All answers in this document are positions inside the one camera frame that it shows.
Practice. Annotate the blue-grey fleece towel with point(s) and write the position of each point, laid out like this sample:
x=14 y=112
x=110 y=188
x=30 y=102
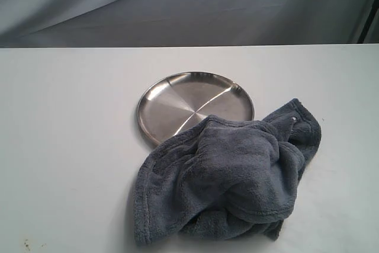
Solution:
x=224 y=179

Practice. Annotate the round stainless steel plate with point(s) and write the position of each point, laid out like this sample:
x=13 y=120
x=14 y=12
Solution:
x=180 y=101

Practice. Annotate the grey backdrop cloth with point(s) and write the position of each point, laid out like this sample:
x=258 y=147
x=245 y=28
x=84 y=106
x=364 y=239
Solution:
x=161 y=23

